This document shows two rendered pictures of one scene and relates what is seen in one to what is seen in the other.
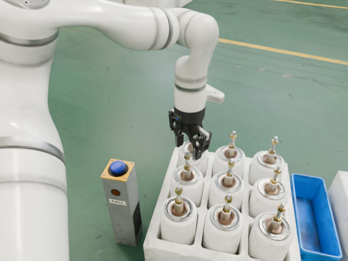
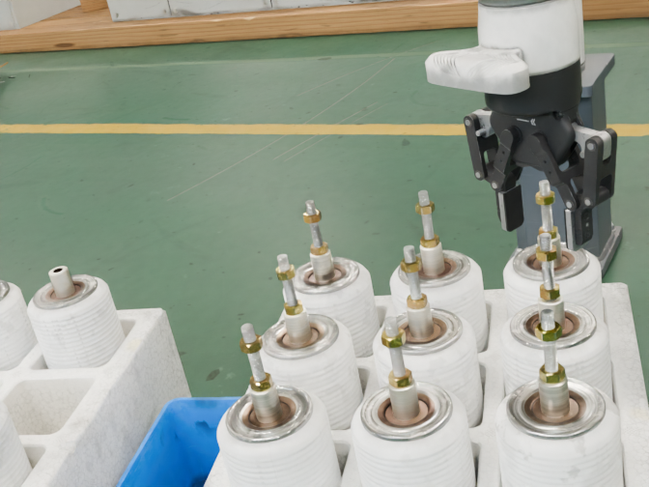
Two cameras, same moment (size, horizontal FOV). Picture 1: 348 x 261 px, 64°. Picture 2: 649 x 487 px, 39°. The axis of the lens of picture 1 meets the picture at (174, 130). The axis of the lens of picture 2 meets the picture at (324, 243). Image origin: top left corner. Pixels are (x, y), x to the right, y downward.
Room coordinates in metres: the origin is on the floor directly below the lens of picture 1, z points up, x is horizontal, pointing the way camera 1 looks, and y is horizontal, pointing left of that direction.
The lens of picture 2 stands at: (1.25, -0.17, 0.70)
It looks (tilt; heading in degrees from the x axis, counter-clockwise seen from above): 26 degrees down; 185
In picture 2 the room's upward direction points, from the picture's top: 12 degrees counter-clockwise
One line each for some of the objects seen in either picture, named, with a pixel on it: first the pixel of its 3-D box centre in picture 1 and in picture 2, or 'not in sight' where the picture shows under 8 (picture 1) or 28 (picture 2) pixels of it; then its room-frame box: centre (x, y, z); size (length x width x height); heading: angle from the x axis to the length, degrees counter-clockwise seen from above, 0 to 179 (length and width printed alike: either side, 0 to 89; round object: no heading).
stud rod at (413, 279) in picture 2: (230, 169); (414, 284); (0.53, -0.15, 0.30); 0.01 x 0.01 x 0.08
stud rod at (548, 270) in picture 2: (187, 161); (548, 273); (0.56, -0.04, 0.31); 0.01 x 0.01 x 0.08
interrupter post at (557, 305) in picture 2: (186, 172); (551, 313); (0.56, -0.04, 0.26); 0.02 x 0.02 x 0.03
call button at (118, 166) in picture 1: (117, 168); not in sight; (0.52, 0.15, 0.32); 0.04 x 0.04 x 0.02
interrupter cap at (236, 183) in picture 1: (228, 182); (421, 331); (0.53, -0.15, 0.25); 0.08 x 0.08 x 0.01
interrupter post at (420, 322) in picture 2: (228, 178); (419, 320); (0.53, -0.15, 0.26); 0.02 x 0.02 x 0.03
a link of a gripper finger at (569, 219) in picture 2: (179, 140); (577, 226); (0.58, -0.02, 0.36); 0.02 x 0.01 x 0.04; 128
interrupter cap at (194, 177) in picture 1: (186, 175); (552, 326); (0.56, -0.04, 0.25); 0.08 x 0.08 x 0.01
